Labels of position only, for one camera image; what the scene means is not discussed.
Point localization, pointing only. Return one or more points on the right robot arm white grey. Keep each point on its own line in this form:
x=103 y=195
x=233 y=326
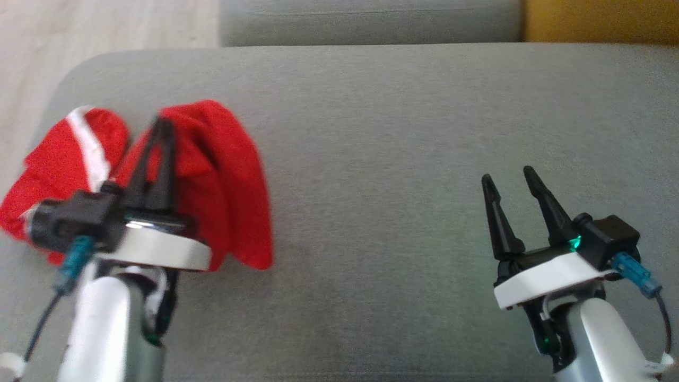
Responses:
x=604 y=339

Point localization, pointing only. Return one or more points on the grey sofa seat cushion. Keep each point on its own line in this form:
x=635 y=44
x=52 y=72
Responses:
x=371 y=21

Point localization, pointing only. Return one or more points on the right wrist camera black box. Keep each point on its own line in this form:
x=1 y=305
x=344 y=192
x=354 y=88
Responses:
x=610 y=236

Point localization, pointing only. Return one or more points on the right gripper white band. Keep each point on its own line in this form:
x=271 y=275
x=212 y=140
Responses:
x=546 y=278

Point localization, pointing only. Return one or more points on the large grey sofa ottoman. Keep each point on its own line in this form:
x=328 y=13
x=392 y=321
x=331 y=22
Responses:
x=398 y=159

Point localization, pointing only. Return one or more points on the red jersey striped white trim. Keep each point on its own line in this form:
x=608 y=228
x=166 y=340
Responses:
x=223 y=180

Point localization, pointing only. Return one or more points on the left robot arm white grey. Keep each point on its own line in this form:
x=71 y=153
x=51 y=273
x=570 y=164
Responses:
x=106 y=329

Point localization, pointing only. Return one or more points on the red shorts white waistband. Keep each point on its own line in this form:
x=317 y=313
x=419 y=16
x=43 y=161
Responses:
x=58 y=159

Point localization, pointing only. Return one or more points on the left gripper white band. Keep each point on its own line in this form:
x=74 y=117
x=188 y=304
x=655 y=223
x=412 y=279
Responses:
x=159 y=249

